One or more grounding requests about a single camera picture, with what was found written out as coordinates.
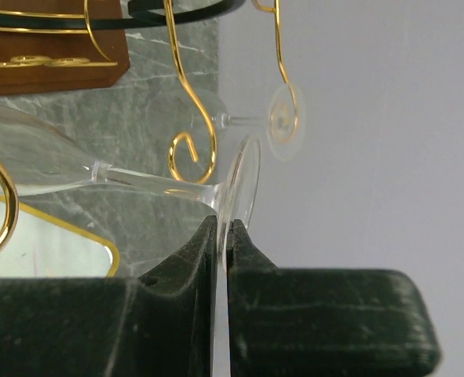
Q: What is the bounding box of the clear wine glass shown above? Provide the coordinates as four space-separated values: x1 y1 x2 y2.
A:
148 84 306 161
0 105 261 262

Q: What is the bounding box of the gold framed mirror tray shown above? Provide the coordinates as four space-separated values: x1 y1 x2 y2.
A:
0 203 120 278

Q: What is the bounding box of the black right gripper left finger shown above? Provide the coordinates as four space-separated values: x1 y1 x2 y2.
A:
0 216 217 376

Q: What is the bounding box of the gold wire wine glass rack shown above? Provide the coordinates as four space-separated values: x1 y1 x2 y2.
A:
0 1 290 251

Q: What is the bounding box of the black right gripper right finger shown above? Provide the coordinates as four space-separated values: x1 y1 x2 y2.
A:
227 221 442 376

